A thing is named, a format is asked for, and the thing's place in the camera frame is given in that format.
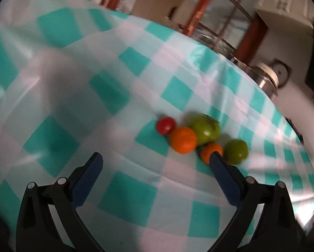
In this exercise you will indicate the brown wooden post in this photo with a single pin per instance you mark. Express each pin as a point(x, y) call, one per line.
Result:
point(200, 10)

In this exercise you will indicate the red tomato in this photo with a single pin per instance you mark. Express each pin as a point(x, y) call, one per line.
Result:
point(166, 125)

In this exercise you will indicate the brown wooden door frame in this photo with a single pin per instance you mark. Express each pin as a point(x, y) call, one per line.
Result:
point(251, 35)

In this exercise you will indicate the small green tomato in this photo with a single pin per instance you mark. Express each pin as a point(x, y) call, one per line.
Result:
point(235, 151)

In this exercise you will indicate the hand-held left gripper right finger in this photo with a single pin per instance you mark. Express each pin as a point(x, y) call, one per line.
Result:
point(225, 181)

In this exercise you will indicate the large green tomato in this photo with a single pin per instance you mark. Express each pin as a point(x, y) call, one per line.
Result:
point(205, 130)

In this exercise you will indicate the round glass rim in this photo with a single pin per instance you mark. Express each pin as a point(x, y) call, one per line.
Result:
point(225, 29)

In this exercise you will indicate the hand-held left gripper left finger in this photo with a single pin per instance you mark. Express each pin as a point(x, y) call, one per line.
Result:
point(87, 178)

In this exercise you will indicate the teal white checked tablecloth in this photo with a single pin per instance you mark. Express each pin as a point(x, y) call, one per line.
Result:
point(94, 84)

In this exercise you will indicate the small orange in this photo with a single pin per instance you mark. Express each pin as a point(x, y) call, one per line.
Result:
point(209, 152)

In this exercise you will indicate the large orange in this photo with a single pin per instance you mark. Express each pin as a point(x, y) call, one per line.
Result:
point(183, 140)

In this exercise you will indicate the steel pot with lid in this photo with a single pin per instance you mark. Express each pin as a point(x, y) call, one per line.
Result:
point(264, 77)

